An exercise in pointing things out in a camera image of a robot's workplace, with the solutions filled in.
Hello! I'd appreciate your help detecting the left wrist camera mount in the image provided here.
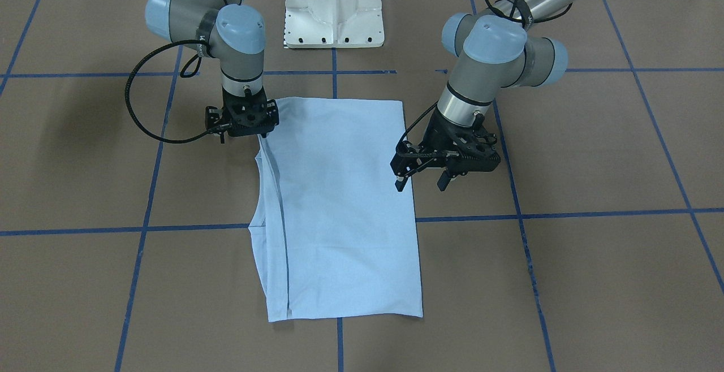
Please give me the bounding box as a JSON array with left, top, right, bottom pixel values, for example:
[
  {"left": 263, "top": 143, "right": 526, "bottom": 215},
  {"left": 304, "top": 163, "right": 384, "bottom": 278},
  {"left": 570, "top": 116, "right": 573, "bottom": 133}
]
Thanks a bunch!
[{"left": 433, "top": 127, "right": 501, "bottom": 192}]

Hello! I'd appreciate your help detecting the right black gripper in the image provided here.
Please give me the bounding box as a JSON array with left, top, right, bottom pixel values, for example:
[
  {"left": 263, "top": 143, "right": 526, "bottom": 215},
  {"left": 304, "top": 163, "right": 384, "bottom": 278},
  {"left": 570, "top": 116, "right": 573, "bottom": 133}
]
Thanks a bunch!
[{"left": 222, "top": 86, "right": 268, "bottom": 117}]

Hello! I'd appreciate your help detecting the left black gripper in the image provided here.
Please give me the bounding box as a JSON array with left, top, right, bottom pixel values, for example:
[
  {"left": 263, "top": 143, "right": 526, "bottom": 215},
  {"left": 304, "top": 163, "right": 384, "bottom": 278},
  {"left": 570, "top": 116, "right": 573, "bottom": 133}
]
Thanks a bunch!
[{"left": 390, "top": 109, "right": 481, "bottom": 192}]

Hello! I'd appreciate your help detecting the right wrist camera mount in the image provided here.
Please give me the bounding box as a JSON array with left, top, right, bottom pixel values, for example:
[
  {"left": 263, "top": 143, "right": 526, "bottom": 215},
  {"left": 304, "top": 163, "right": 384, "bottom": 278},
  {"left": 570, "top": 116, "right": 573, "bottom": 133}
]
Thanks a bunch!
[{"left": 205, "top": 100, "right": 279, "bottom": 144}]

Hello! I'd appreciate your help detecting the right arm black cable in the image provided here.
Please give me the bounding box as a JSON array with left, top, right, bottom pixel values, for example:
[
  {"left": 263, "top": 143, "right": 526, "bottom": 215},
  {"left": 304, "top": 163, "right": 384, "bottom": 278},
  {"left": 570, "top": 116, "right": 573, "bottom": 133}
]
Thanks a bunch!
[{"left": 124, "top": 40, "right": 227, "bottom": 145}]

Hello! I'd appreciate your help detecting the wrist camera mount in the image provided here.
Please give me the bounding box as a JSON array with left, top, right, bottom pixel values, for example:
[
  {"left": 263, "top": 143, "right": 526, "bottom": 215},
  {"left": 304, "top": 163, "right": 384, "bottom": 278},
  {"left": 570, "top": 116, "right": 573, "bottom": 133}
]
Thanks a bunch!
[
  {"left": 433, "top": 127, "right": 501, "bottom": 192},
  {"left": 205, "top": 100, "right": 279, "bottom": 144}
]

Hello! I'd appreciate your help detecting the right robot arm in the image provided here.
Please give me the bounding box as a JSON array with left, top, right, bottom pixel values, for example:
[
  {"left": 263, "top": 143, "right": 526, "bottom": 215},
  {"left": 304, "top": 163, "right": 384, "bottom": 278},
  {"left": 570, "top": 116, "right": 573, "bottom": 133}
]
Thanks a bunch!
[{"left": 145, "top": 0, "right": 268, "bottom": 113}]

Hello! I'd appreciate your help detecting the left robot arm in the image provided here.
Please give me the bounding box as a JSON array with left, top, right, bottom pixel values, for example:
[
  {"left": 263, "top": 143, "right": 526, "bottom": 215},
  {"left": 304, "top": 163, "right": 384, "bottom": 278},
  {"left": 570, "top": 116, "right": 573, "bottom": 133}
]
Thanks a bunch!
[{"left": 390, "top": 0, "right": 576, "bottom": 191}]

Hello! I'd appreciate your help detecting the light blue t-shirt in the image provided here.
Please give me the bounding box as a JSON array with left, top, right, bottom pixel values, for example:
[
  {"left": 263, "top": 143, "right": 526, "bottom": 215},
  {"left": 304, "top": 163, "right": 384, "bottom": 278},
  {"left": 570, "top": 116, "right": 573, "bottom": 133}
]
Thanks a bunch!
[{"left": 248, "top": 97, "right": 423, "bottom": 322}]

